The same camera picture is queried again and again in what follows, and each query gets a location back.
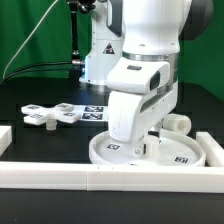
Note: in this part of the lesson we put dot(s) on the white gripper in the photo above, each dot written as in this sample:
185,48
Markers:
132,107

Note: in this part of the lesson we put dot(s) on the white round table top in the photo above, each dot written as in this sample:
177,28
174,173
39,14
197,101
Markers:
170,149

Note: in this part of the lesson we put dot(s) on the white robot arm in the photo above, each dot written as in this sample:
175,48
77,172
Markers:
134,50

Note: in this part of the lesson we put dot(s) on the white marker sheet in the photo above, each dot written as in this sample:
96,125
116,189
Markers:
92,112

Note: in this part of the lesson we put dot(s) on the white right fence piece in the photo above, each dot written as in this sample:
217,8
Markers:
214,152

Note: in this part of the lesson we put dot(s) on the white fence piece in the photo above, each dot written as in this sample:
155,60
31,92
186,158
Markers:
5,138
214,152

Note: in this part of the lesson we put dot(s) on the white cross-shaped table base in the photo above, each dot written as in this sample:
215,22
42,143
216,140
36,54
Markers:
38,115

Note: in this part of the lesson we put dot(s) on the white left fence piece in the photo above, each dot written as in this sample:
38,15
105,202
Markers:
5,138

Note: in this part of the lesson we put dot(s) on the black camera stand pole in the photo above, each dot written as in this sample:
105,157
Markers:
83,6

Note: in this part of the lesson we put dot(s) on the white front fence rail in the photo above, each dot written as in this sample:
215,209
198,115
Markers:
90,177

